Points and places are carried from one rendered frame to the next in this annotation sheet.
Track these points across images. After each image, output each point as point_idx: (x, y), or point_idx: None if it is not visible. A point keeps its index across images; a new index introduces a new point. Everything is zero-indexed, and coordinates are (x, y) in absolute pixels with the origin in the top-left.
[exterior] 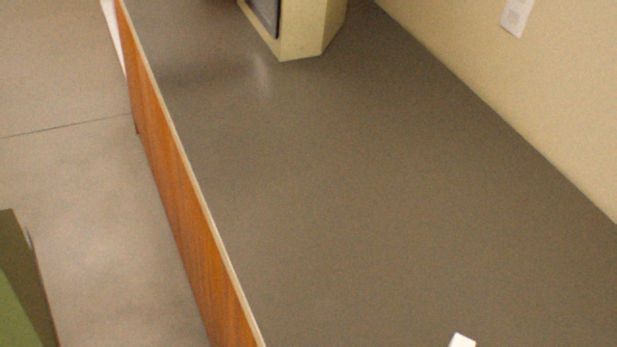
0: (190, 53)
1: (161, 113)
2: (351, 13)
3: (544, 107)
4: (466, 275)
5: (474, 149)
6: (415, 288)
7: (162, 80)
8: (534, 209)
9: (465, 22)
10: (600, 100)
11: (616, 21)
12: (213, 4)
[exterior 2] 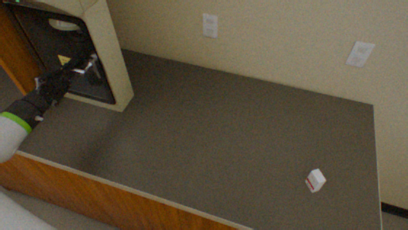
0: (74, 141)
1: (70, 177)
2: None
3: (241, 60)
4: (280, 145)
5: (232, 93)
6: (274, 164)
7: (81, 167)
8: (271, 102)
9: (183, 40)
10: (266, 48)
11: (260, 18)
12: None
